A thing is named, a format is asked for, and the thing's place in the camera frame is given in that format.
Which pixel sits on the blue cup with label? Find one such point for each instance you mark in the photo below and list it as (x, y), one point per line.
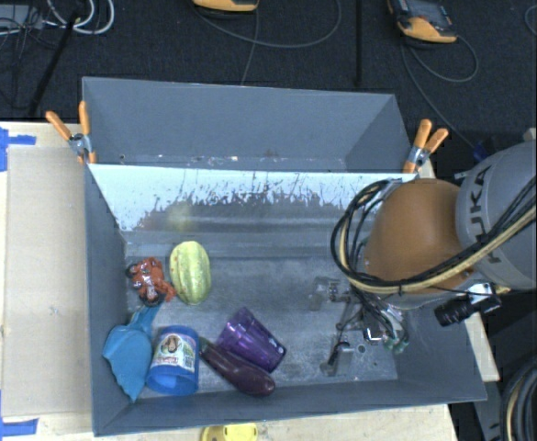
(174, 361)

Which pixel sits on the dark purple toy eggplant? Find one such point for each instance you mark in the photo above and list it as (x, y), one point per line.
(242, 375)

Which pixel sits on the black cylinder on white bracket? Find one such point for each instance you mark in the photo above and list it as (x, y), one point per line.
(456, 311)

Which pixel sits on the purple plastic cup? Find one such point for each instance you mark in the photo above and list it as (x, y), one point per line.
(252, 338)

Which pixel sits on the blue plastic scoop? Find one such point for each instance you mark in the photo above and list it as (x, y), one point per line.
(128, 356)

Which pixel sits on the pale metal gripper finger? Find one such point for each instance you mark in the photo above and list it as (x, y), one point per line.
(341, 357)
(327, 290)

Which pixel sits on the grey metal bin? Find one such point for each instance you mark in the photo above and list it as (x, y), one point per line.
(259, 122)

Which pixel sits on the yellow-green toy squash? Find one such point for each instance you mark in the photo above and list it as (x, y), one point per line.
(190, 271)

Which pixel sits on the orange-red toy animal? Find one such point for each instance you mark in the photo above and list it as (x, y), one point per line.
(148, 277)

